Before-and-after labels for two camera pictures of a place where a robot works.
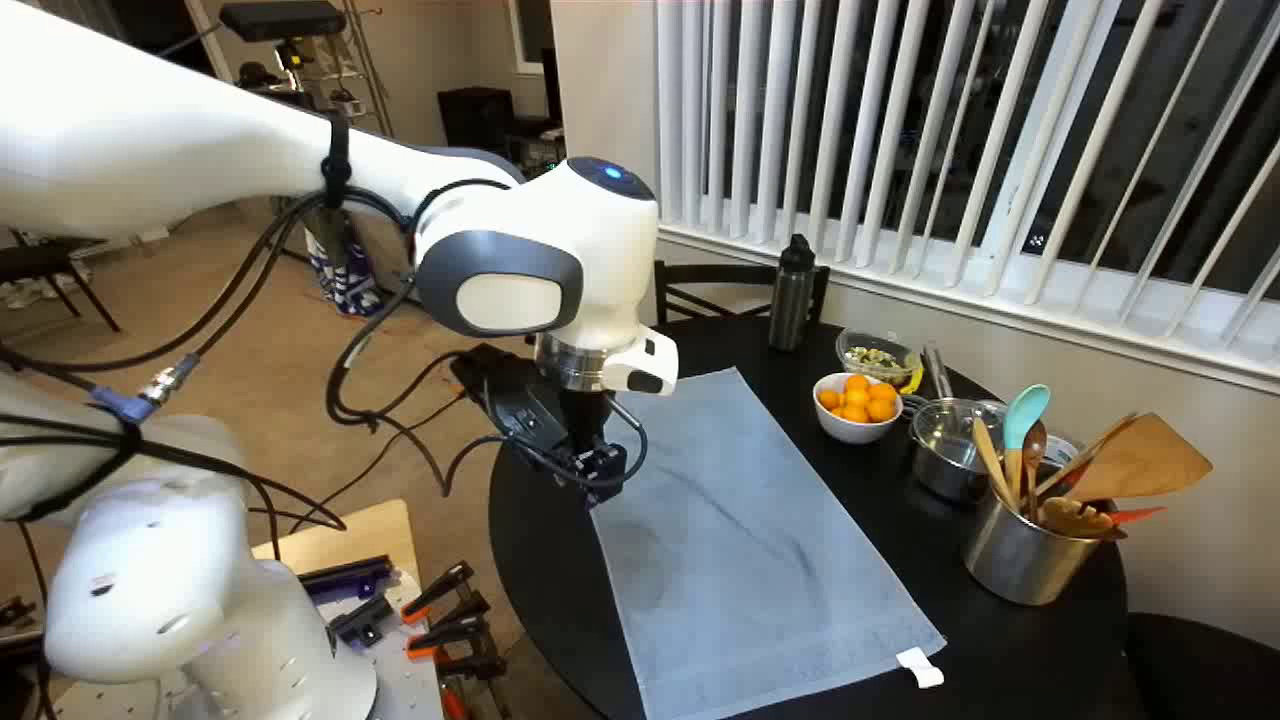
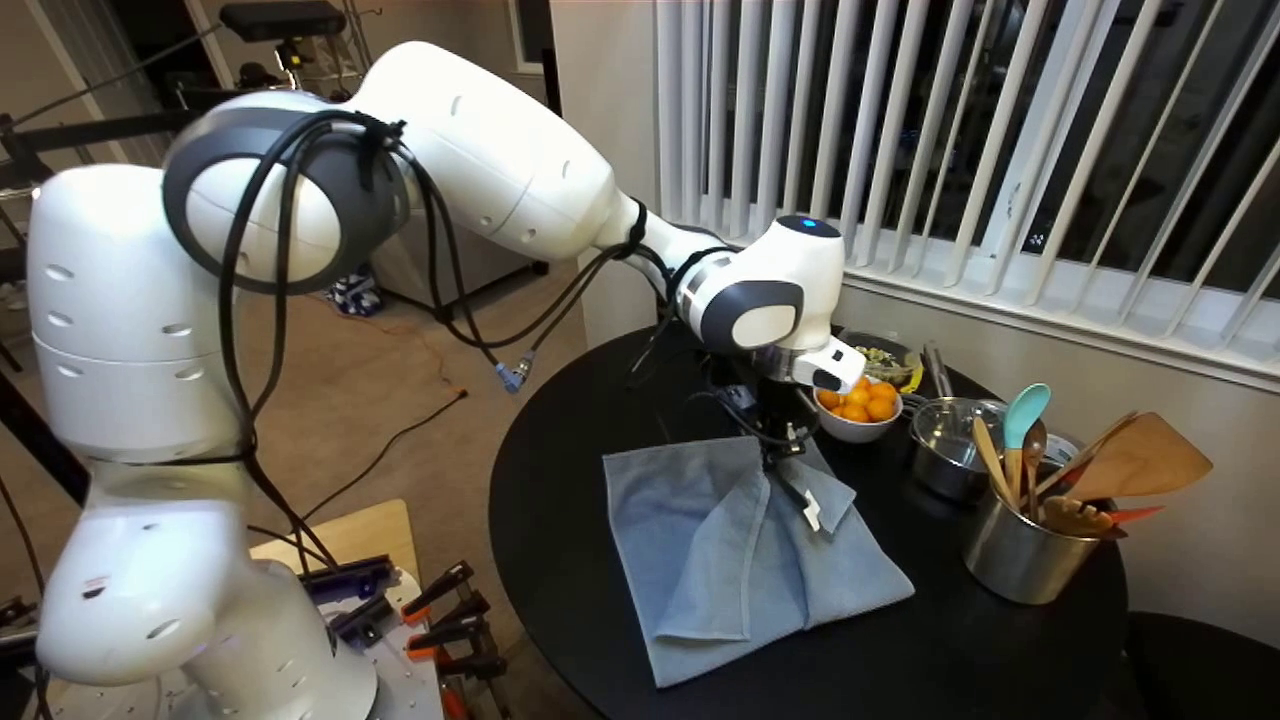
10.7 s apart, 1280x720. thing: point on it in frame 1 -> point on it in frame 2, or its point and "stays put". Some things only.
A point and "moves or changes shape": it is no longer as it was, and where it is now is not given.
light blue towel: [733, 577] moves or changes shape
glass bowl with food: [883, 358] stays put
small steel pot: [948, 452] stays put
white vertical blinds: [1093, 166] stays put
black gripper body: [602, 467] -> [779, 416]
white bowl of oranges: [854, 406] stays put
